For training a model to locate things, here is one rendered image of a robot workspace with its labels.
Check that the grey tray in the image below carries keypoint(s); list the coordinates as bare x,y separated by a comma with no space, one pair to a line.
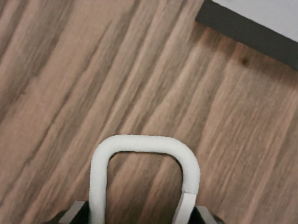
268,26

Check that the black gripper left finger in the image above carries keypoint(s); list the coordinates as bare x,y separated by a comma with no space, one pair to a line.
77,214

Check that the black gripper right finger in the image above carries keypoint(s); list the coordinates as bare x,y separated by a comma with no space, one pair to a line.
201,215

